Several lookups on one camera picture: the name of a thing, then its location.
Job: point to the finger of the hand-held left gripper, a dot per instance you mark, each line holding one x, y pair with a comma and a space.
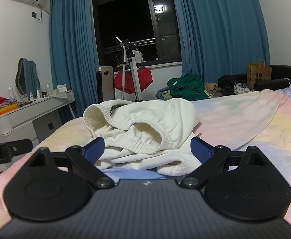
20, 148

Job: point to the blue and yellow cloth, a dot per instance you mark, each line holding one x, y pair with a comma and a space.
162, 95

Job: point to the yellow tray with red things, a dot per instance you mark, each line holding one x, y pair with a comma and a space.
4, 105

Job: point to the blue curtain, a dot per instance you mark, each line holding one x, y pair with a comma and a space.
70, 54
222, 29

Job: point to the white box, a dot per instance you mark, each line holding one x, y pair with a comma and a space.
62, 89

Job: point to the black sofa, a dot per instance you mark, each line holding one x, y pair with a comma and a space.
282, 73

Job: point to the tan plush toy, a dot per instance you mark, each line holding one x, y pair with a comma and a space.
212, 88

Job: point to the white vanity desk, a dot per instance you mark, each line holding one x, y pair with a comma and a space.
23, 119

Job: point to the red garment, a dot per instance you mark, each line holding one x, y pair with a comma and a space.
145, 78

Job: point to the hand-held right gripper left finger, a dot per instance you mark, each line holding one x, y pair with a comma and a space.
96, 147

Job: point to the tall clear bottle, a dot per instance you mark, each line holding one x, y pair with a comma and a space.
48, 90

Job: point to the small white bottle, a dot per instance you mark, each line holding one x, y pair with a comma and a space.
31, 97
38, 94

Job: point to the pastel quilt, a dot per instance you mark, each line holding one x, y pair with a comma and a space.
285, 129

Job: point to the black wall socket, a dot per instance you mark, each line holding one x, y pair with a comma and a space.
34, 14

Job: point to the white standing appliance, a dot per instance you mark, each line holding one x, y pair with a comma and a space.
106, 84

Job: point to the pastel bed sheet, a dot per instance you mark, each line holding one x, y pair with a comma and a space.
222, 119

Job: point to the brown paper bag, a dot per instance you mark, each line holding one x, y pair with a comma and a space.
258, 76

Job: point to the white patterned cloth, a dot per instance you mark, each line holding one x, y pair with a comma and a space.
241, 89

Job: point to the wavy mirror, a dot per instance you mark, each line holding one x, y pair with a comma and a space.
27, 77

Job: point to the white sweatshirt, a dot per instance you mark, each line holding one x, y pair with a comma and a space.
140, 132

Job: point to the white spray bottle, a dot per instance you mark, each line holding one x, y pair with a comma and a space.
10, 93

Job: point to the green clothing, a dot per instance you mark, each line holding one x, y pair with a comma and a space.
185, 87

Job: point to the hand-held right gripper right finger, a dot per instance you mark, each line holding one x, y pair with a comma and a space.
199, 149

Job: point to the white hanging cloth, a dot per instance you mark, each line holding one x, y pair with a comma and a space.
138, 56

